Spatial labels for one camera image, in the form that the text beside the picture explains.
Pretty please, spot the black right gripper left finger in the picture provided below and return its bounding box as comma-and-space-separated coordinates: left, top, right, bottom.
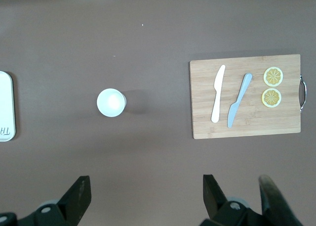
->
58, 175, 92, 226

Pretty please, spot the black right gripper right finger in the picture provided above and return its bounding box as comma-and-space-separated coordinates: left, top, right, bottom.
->
202, 174, 247, 221

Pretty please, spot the white IKEA cup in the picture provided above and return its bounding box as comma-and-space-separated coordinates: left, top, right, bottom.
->
96, 88, 127, 118

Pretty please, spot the wooden cutting board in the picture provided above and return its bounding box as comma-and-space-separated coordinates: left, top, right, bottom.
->
189, 54, 308, 140

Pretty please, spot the white plastic knife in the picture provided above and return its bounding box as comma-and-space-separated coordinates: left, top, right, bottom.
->
211, 64, 226, 124

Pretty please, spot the grey plastic knife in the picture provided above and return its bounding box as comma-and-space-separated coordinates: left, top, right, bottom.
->
227, 73, 253, 129

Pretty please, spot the yellow lemon slice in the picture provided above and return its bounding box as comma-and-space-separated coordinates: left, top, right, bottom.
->
263, 66, 284, 87
261, 88, 282, 108

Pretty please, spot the cream tray with bear print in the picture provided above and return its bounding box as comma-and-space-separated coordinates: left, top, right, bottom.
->
0, 71, 16, 142

